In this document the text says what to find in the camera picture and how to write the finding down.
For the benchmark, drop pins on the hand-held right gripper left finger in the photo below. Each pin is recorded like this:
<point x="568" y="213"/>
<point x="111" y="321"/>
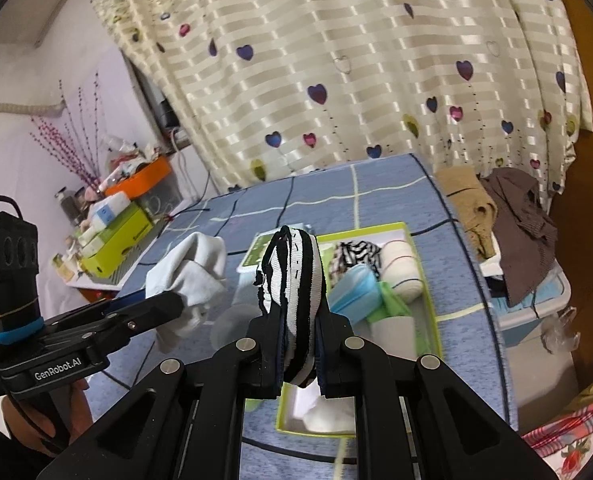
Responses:
<point x="276" y="355"/>

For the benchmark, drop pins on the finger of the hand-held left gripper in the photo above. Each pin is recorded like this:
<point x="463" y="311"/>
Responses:
<point x="121" y="303"/>
<point x="151" y="310"/>

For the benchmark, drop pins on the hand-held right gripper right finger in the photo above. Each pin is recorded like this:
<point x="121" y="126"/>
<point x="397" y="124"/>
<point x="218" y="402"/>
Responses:
<point x="326" y="360"/>

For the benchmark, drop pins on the black white striped sock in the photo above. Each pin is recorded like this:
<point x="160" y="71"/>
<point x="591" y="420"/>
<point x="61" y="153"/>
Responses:
<point x="291" y="300"/>
<point x="354" y="255"/>

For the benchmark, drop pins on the stack of blue face masks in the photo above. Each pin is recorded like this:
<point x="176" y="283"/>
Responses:
<point x="354" y="292"/>

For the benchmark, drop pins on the green sock with patterned trim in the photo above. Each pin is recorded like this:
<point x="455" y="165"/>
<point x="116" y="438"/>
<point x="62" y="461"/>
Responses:
<point x="389" y="302"/>

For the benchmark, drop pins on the white striped towel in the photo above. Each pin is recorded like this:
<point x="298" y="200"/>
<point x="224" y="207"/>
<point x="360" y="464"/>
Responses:
<point x="401" y="270"/>

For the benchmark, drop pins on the green and white box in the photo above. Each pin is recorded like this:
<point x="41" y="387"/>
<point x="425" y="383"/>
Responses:
<point x="366" y="236"/>

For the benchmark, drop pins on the person's left hand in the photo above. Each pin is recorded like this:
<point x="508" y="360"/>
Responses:
<point x="78" y="412"/>

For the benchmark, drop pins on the green cardboard box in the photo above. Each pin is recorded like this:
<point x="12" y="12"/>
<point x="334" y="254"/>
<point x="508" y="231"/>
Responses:
<point x="121" y="237"/>

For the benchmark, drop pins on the white and blue box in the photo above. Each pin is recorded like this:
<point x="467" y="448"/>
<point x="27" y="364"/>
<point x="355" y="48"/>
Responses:
<point x="109" y="210"/>

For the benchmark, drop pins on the wet wipes packet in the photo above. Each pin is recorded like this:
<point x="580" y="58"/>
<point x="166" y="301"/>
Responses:
<point x="256" y="255"/>

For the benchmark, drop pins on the clear plastic bin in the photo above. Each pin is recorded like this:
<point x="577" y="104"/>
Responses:
<point x="164" y="192"/>

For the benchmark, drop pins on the orange tray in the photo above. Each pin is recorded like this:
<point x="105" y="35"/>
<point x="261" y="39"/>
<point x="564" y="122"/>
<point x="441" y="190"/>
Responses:
<point x="146" y="175"/>

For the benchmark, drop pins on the purple decorative branches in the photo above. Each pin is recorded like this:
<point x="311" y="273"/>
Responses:
<point x="84" y="135"/>

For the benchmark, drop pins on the blue plaid bedsheet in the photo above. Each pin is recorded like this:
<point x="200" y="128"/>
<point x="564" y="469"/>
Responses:
<point x="326" y="195"/>

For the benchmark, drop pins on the large clear storage bin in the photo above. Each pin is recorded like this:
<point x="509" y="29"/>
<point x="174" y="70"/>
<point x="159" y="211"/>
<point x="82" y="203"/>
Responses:
<point x="536" y="365"/>

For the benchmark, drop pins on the tan garment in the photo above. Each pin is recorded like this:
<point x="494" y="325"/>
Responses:
<point x="469" y="200"/>

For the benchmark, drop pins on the clear plastic bag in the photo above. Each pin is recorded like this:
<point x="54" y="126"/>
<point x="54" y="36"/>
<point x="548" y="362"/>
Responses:
<point x="559" y="332"/>

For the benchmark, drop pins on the brown striped shirt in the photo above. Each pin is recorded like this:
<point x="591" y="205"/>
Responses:
<point x="521" y="230"/>

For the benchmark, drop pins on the floral plaid cloth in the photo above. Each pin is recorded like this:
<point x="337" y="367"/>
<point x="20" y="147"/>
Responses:
<point x="566" y="440"/>

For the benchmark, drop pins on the cream heart print curtain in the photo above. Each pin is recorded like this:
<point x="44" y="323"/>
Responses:
<point x="351" y="60"/>

